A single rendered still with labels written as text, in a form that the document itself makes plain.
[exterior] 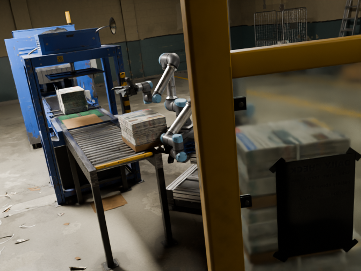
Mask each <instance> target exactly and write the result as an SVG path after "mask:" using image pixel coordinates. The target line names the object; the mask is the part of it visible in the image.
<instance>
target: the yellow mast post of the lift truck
mask: <svg viewBox="0 0 361 271"><path fill-rule="evenodd" d="M180 5H181V12H182V22H183V32H184V42H185V53H186V63H187V73H188V79H189V90H190V100H191V110H192V120H193V130H194V141H195V147H196V157H197V167H198V177H199V188H200V198H201V208H202V214H203V225H204V235H205V245H206V256H207V266H208V271H245V267H244V251H243V235H242V219H241V203H240V187H239V171H238V163H237V147H236V131H235V115H234V99H233V83H232V68H231V59H230V43H229V27H228V11H227V0H180Z"/></svg>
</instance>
